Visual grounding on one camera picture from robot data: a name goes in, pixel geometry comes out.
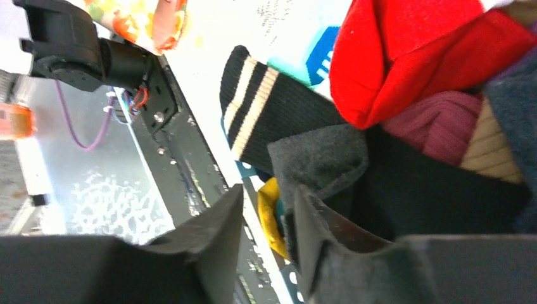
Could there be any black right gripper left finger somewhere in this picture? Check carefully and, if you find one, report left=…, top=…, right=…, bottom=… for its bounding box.
left=1, top=184, right=244, bottom=303

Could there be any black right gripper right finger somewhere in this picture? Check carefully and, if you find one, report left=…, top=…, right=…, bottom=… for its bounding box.
left=294, top=186, right=536, bottom=303

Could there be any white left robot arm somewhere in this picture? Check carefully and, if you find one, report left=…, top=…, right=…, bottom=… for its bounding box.
left=1, top=1, right=179, bottom=134

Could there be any black cream striped sock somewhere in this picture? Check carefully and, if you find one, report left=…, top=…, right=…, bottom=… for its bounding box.
left=219, top=45, right=344, bottom=174

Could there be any red sock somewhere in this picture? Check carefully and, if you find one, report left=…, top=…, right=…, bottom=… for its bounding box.
left=329, top=1, right=536, bottom=129

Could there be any orange floral cloth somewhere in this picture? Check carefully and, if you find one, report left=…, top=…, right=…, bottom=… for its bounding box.
left=70, top=0, right=188, bottom=55

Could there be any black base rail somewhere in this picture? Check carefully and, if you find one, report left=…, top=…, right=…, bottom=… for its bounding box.
left=130, top=56, right=288, bottom=303

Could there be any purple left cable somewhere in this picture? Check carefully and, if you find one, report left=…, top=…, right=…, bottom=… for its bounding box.
left=54, top=79, right=116, bottom=152

